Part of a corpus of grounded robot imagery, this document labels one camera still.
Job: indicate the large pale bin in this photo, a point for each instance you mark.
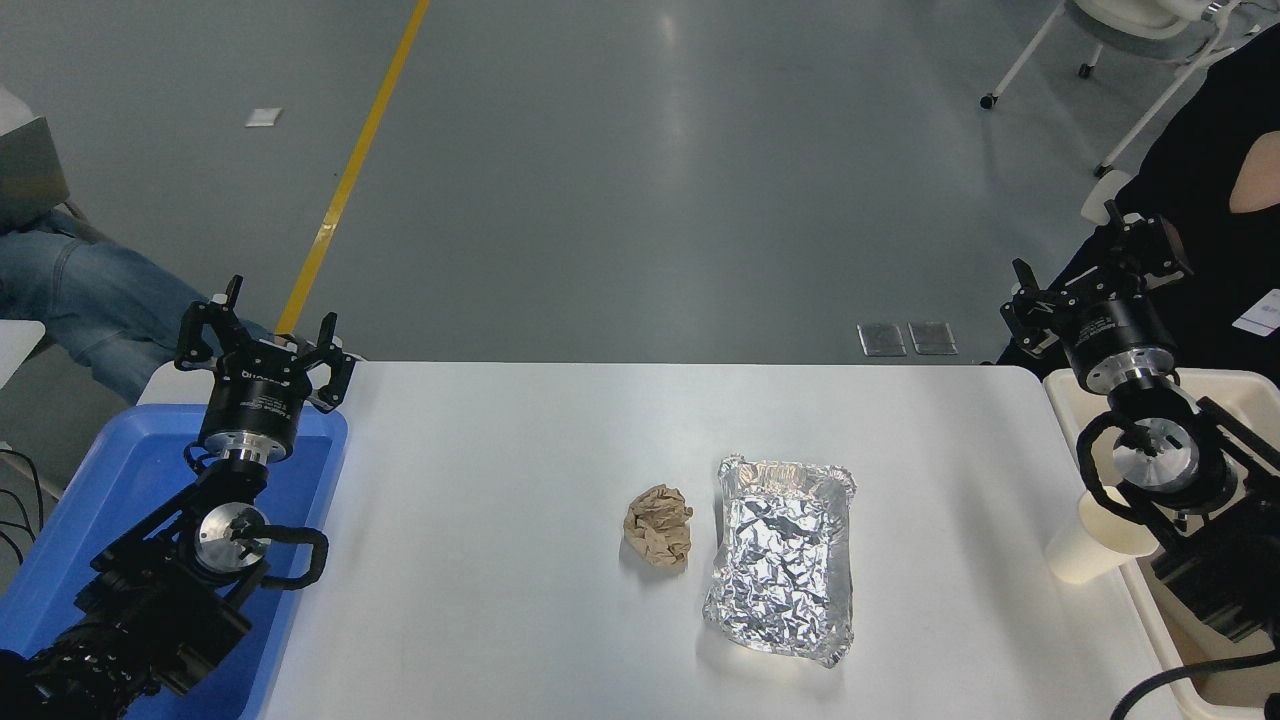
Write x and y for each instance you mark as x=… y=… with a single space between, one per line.
x=1225 y=385

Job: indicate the small white side table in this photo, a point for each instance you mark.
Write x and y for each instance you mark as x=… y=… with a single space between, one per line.
x=18 y=345

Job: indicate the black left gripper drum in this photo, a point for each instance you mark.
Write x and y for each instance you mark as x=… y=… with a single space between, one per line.
x=255 y=405

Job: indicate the white paper cup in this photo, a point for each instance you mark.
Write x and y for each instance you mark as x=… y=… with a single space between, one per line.
x=1085 y=550

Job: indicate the crumpled foil tray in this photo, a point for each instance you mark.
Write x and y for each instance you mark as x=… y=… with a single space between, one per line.
x=785 y=560

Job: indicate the metal floor plate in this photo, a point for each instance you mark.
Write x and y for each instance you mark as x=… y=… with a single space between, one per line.
x=932 y=338
x=882 y=340

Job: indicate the person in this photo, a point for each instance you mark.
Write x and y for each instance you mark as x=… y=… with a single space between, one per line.
x=100 y=300
x=1200 y=150

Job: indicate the crumpled tan paper ball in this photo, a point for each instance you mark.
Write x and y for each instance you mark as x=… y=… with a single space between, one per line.
x=658 y=530

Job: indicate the white wheeled chair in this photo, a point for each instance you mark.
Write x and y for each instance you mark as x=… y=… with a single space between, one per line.
x=1130 y=18

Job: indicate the person's forearm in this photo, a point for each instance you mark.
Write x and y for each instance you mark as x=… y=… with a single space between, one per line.
x=1260 y=180

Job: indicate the white plastic piece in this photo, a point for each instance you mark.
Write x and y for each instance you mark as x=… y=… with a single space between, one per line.
x=1105 y=195

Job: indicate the white name badge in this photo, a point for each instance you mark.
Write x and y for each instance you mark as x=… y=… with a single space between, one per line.
x=1258 y=312

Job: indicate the blue plastic tray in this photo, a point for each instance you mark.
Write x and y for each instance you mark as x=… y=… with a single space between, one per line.
x=120 y=470

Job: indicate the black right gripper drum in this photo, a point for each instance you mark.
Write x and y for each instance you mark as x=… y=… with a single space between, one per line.
x=1115 y=330

